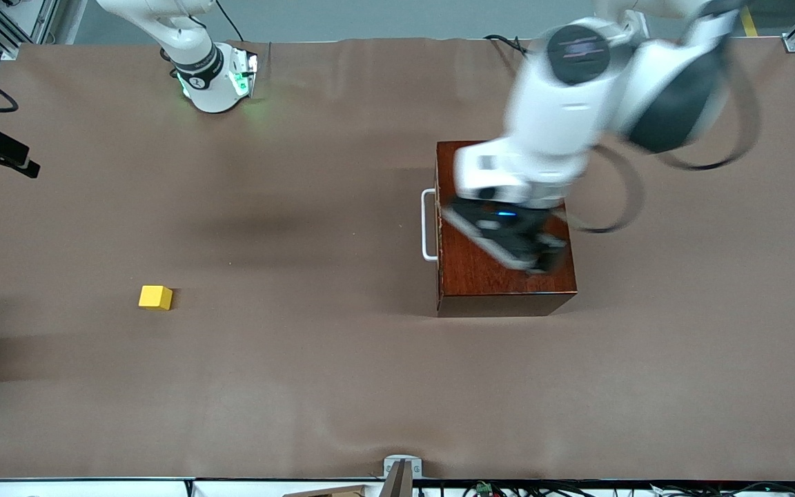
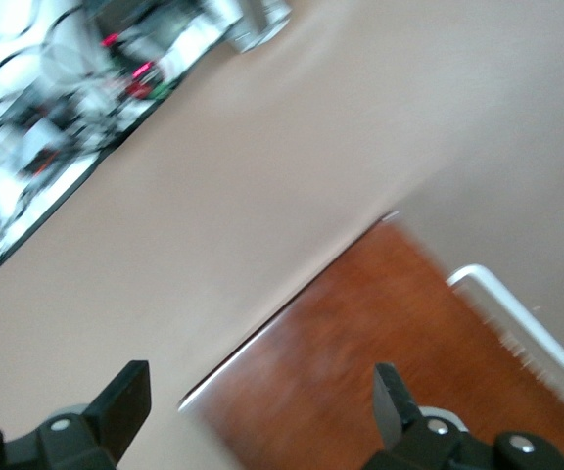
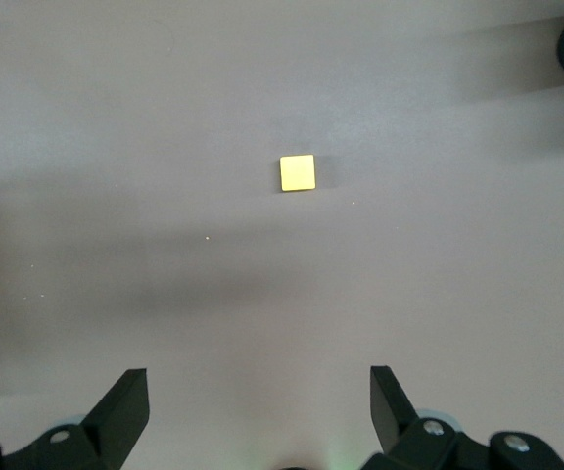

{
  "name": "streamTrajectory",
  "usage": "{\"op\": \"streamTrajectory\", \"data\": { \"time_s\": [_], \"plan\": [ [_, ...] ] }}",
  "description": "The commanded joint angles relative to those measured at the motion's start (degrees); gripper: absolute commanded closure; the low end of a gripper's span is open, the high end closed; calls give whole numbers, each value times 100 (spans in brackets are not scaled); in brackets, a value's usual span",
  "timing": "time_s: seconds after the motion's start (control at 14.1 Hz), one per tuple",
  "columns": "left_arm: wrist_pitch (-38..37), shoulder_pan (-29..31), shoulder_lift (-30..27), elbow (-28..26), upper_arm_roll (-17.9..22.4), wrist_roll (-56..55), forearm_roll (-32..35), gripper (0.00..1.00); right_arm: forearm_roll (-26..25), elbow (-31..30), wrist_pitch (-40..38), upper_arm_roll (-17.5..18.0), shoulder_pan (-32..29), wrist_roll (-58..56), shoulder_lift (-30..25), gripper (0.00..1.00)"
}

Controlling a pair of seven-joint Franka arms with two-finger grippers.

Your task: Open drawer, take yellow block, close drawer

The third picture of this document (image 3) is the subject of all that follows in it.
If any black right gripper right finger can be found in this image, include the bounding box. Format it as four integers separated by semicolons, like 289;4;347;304
362;365;490;470

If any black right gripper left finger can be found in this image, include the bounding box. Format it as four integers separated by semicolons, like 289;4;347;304
2;366;151;470

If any yellow cube block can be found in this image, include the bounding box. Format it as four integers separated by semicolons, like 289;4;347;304
278;153;318;194

